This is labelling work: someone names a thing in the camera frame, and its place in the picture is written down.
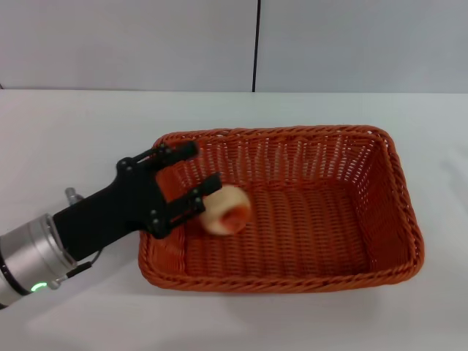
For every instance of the orange woven rectangular basket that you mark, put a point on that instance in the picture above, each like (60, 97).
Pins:
(292, 226)

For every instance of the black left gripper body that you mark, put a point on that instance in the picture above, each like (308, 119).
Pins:
(117, 208)

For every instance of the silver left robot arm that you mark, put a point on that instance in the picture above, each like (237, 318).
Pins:
(29, 256)

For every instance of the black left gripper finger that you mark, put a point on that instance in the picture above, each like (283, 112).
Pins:
(197, 197)
(179, 153)

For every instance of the pale peach with red patch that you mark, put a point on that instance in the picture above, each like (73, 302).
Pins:
(227, 210)

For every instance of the thin black vertical wall strip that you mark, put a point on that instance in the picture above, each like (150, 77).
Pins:
(255, 47)

